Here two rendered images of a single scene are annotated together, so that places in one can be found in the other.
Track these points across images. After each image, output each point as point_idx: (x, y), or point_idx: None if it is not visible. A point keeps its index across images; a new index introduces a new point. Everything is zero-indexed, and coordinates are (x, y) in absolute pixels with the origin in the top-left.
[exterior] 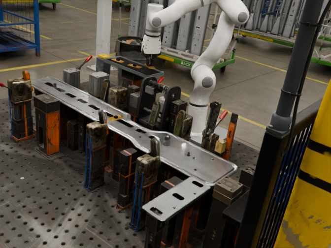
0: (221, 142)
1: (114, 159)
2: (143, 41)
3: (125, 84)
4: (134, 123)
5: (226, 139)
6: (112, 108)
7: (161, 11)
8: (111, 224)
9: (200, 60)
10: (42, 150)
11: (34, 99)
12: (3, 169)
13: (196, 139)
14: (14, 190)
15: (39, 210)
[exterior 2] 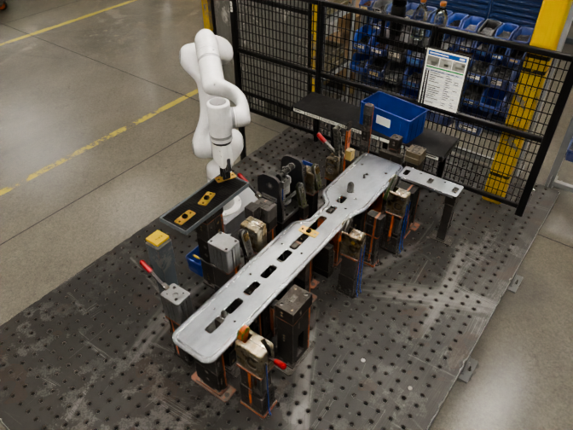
0: (353, 149)
1: (329, 259)
2: (227, 153)
3: (213, 227)
4: (316, 215)
5: (347, 146)
6: (280, 239)
7: (245, 101)
8: (401, 266)
9: (206, 131)
10: (301, 355)
11: (295, 316)
12: (354, 387)
13: (245, 203)
14: (389, 357)
15: (408, 323)
